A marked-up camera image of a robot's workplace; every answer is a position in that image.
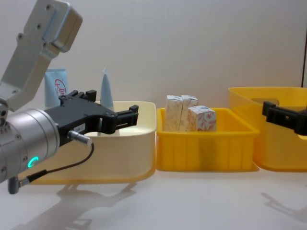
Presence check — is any tall yellow bin with handle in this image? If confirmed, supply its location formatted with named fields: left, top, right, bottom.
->
left=227, top=86, right=307, bottom=172

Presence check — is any plain pale blue tube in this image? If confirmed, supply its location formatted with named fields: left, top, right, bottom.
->
left=99, top=67, right=115, bottom=113

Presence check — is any shallow yellow plastic bin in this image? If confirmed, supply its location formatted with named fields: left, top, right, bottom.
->
left=155, top=107, right=260, bottom=172

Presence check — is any cream plastic bin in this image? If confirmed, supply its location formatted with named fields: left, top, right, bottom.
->
left=28, top=100, right=158, bottom=185

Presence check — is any dark vertical post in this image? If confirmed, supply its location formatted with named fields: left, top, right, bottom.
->
left=300, top=30, right=307, bottom=88

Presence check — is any thin dark cable with plugs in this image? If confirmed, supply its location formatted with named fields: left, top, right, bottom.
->
left=8, top=130, right=94, bottom=195

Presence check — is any pale blue tube red print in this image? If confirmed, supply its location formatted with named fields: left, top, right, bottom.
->
left=44, top=68, right=71, bottom=108

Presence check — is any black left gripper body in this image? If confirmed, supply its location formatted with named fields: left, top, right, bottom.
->
left=44, top=101, right=114, bottom=147

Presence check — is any white orange patterned carton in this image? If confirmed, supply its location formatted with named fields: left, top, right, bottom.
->
left=165, top=94, right=184, bottom=132
left=179, top=94, right=200, bottom=132
left=187, top=105, right=217, bottom=132

